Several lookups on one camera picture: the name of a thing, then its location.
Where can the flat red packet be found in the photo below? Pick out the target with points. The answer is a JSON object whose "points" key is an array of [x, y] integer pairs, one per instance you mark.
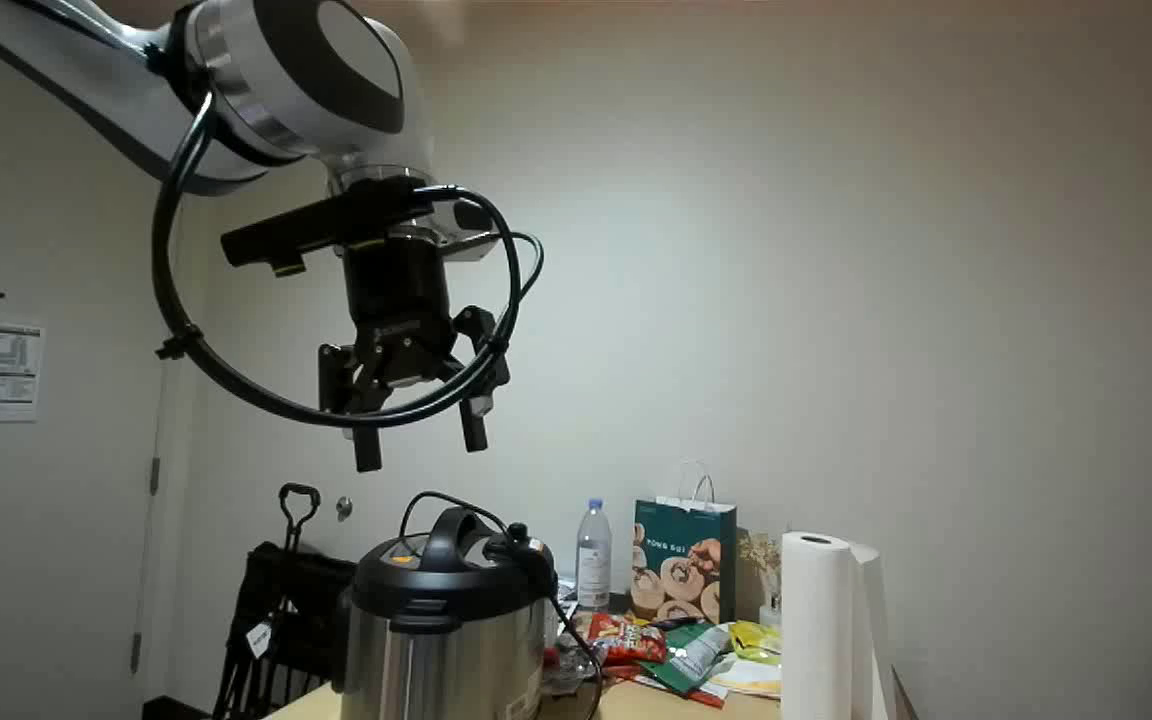
{"points": [[681, 690]]}

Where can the red snack packet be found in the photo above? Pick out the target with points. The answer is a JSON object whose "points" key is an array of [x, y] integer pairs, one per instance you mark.
{"points": [[626, 640]]}

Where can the white paper towel roll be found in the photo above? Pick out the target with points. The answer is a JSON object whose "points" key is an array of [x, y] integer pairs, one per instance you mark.
{"points": [[816, 630]]}

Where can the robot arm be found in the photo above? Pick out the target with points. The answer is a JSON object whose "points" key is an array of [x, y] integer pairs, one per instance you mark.
{"points": [[266, 70]]}

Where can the silver electric pressure cooker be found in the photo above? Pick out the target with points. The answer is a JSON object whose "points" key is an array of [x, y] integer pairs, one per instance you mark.
{"points": [[436, 660]]}

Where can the clear plastic water bottle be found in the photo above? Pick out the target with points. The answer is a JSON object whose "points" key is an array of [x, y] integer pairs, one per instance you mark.
{"points": [[593, 565]]}

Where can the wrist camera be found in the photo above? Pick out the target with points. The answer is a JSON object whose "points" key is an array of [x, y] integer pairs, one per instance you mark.
{"points": [[316, 225]]}

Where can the green paper gift bag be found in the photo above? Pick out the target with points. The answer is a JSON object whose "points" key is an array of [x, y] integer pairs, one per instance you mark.
{"points": [[686, 560]]}

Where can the dried flowers in vase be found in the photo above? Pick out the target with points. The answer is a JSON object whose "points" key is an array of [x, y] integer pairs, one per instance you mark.
{"points": [[761, 560]]}

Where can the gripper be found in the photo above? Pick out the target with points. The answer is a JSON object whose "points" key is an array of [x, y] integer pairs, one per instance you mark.
{"points": [[398, 290]]}

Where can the clear plastic bag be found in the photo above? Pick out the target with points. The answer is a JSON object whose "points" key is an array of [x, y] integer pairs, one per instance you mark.
{"points": [[568, 668]]}

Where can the black cooker lid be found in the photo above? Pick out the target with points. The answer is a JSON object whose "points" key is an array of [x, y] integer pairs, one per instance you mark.
{"points": [[436, 590]]}

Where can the white and yellow paper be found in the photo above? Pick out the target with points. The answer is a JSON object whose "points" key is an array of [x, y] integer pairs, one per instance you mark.
{"points": [[751, 680]]}

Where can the yellow snack packet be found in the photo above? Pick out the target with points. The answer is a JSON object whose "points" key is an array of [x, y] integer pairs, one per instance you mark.
{"points": [[756, 640]]}

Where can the silver door knob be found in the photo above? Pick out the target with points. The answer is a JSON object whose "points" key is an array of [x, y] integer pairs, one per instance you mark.
{"points": [[344, 508]]}

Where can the black folding cart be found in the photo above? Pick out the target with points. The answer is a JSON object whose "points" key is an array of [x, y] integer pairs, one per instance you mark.
{"points": [[286, 600]]}

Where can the green snack packet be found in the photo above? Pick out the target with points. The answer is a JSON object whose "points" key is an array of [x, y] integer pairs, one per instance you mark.
{"points": [[691, 655]]}

